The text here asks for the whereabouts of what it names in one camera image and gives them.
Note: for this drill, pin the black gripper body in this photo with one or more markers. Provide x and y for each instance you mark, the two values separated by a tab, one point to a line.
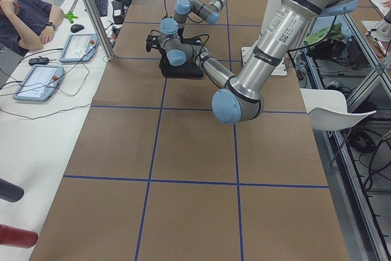
164	55
180	33

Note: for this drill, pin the black printed t-shirt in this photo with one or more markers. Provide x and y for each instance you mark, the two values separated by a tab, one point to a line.
183	70

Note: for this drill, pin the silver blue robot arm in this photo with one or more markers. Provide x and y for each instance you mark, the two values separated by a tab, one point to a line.
238	97
207	12

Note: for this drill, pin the black keyboard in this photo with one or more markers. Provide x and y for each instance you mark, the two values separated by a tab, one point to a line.
102	7

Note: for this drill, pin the upper teach pendant tablet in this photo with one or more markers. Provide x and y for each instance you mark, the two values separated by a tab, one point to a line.
79	48

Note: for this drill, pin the teach pendant tablet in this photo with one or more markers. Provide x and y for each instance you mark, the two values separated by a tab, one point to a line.
79	48
40	83

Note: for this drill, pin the black computer mouse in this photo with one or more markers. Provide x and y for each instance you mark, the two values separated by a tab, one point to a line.
76	28

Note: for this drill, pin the green plastic toy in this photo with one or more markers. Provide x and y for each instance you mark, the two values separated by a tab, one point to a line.
71	17

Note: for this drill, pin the lower teach pendant tablet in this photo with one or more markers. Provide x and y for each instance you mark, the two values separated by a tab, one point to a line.
40	83

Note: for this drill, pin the black power adapter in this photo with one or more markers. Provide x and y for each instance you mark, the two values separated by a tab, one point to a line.
38	61

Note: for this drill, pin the seated person in blue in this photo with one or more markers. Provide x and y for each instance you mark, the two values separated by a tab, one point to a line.
28	24

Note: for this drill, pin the green cloth pile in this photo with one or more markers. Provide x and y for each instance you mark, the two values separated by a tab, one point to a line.
333	32

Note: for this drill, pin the white plastic chair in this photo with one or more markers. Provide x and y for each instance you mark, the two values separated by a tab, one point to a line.
327	110

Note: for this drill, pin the red water bottle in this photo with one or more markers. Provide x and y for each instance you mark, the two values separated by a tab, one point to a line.
16	237

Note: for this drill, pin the aluminium frame post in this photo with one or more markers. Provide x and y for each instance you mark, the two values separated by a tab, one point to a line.
99	29

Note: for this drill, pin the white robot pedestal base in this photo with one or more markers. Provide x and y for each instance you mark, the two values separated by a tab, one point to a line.
278	65

